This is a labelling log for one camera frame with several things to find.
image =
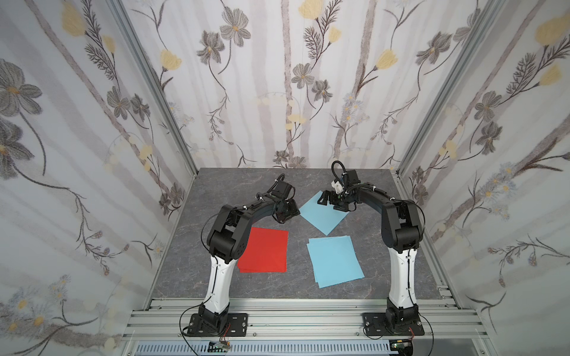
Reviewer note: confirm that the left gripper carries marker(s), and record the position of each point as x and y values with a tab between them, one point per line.
295	211

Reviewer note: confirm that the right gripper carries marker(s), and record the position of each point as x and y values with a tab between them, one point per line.
332	201

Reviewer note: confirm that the red paper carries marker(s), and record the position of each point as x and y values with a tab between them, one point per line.
266	252

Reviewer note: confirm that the light blue paper top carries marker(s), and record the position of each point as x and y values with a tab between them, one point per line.
337	256

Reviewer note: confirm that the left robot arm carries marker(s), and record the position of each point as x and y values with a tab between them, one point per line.
226	243

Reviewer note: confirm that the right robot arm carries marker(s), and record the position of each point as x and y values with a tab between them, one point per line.
401	232

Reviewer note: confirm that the left circuit board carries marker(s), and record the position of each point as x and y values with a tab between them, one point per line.
218	347

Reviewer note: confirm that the circuit board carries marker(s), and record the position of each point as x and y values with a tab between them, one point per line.
218	347
402	347

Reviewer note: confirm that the right circuit board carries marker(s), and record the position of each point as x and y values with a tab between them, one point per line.
402	347

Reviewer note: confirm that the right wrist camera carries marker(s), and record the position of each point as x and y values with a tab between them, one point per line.
337	186

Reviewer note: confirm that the aluminium front rail frame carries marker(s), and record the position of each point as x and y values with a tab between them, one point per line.
305	327

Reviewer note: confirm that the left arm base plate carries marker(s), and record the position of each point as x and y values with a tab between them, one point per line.
230	325

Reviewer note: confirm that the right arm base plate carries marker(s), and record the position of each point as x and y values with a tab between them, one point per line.
379	324

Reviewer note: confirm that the right corner aluminium post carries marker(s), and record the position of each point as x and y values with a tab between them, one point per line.
484	23

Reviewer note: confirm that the corner aluminium post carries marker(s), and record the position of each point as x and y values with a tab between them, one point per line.
151	79
484	23

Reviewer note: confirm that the left corner aluminium post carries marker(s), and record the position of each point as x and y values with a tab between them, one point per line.
151	79

